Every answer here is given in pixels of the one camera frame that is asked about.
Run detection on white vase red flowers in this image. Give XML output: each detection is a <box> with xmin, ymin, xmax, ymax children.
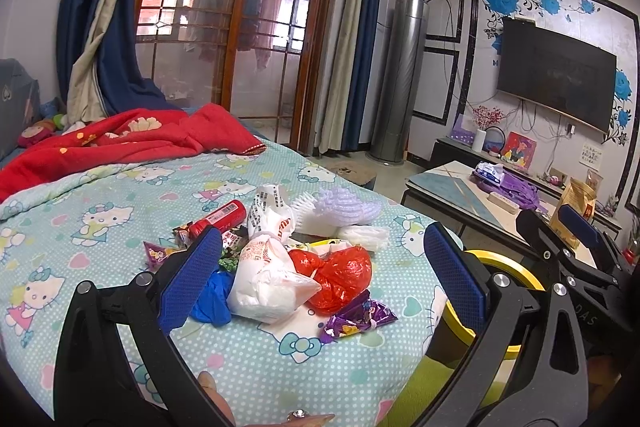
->
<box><xmin>472</xmin><ymin>105</ymin><xmax>506</xmax><ymax>152</ymax></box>

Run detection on white foam fruit net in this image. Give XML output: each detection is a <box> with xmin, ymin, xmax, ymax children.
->
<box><xmin>291</xmin><ymin>193</ymin><xmax>390</xmax><ymax>251</ymax></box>

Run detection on yellow rimmed trash bin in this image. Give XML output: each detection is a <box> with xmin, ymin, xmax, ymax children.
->
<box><xmin>424</xmin><ymin>248</ymin><xmax>547</xmax><ymax>368</ymax></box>

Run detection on lavender foam fruit net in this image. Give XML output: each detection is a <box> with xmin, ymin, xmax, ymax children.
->
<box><xmin>314</xmin><ymin>186</ymin><xmax>382</xmax><ymax>228</ymax></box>

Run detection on blue curtain left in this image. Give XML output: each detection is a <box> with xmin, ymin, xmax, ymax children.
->
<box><xmin>55</xmin><ymin>0</ymin><xmax>171</xmax><ymax>122</ymax></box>

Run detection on wall mounted television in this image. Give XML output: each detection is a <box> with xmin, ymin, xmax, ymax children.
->
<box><xmin>497</xmin><ymin>17</ymin><xmax>616</xmax><ymax>134</ymax></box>

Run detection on person's left hand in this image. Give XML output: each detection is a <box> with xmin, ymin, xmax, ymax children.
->
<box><xmin>197</xmin><ymin>369</ymin><xmax>336</xmax><ymax>427</ymax></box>

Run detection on blue curtain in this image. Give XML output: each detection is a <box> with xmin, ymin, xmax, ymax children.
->
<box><xmin>55</xmin><ymin>0</ymin><xmax>171</xmax><ymax>122</ymax></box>
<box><xmin>318</xmin><ymin>0</ymin><xmax>380</xmax><ymax>154</ymax></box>

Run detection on black tv cabinet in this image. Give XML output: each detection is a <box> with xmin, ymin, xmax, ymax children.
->
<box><xmin>428</xmin><ymin>135</ymin><xmax>624</xmax><ymax>233</ymax></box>

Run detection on yellow white snack packet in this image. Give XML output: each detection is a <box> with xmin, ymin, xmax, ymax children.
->
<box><xmin>284</xmin><ymin>239</ymin><xmax>352</xmax><ymax>258</ymax></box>

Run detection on colourful framed picture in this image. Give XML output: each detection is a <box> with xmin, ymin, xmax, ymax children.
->
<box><xmin>501</xmin><ymin>131</ymin><xmax>537</xmax><ymax>171</ymax></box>

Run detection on wooden glass sliding door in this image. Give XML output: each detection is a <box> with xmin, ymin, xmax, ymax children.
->
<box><xmin>136</xmin><ymin>0</ymin><xmax>330</xmax><ymax>152</ymax></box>

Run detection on grey tower air conditioner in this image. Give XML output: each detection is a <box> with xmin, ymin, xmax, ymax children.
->
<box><xmin>369</xmin><ymin>0</ymin><xmax>425</xmax><ymax>164</ymax></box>

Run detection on marble top coffee table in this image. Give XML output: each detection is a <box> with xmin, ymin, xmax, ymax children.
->
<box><xmin>401</xmin><ymin>161</ymin><xmax>538</xmax><ymax>268</ymax></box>

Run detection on round blue ornament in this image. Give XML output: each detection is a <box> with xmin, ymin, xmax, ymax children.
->
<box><xmin>483</xmin><ymin>126</ymin><xmax>506</xmax><ymax>156</ymax></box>

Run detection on red blanket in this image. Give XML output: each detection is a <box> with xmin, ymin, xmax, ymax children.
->
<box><xmin>1</xmin><ymin>103</ymin><xmax>265</xmax><ymax>202</ymax></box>

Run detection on small purple candy wrapper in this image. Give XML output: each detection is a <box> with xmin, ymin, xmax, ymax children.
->
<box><xmin>143</xmin><ymin>242</ymin><xmax>181</xmax><ymax>272</ymax></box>

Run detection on red cylindrical bottle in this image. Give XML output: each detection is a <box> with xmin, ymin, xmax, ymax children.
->
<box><xmin>188</xmin><ymin>199</ymin><xmax>246</xmax><ymax>239</ymax></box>

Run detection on brown paper snack bag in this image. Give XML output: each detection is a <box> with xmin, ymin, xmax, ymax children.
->
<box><xmin>549</xmin><ymin>179</ymin><xmax>598</xmax><ymax>249</ymax></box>

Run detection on hello kitty teal quilt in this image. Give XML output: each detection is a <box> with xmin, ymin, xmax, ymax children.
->
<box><xmin>1</xmin><ymin>143</ymin><xmax>446</xmax><ymax>426</ymax></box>

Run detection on blue rubber glove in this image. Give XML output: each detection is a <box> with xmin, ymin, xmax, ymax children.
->
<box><xmin>190</xmin><ymin>270</ymin><xmax>234</xmax><ymax>327</ymax></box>

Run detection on white printed plastic bag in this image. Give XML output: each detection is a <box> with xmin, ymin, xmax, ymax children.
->
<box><xmin>246</xmin><ymin>184</ymin><xmax>295</xmax><ymax>241</ymax></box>

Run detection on purple cloth bag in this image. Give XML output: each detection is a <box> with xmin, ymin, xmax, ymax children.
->
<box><xmin>472</xmin><ymin>170</ymin><xmax>540</xmax><ymax>210</ymax></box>

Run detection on red plastic bag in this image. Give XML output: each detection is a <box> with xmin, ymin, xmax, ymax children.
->
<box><xmin>288</xmin><ymin>246</ymin><xmax>372</xmax><ymax>315</ymax></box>

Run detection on purple box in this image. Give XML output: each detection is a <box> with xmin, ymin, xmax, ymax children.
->
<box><xmin>449</xmin><ymin>114</ymin><xmax>477</xmax><ymax>146</ymax></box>

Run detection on purple snack wrapper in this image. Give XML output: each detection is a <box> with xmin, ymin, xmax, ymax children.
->
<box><xmin>319</xmin><ymin>289</ymin><xmax>398</xmax><ymax>343</ymax></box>

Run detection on tissue pack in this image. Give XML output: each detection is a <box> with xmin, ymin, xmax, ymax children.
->
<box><xmin>474</xmin><ymin>161</ymin><xmax>504</xmax><ymax>186</ymax></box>

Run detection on green black snack packet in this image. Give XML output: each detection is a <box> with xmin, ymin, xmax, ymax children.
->
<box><xmin>219</xmin><ymin>225</ymin><xmax>248</xmax><ymax>273</ymax></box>

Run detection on blue curtain right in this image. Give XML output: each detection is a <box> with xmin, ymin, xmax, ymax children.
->
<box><xmin>318</xmin><ymin>0</ymin><xmax>380</xmax><ymax>154</ymax></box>

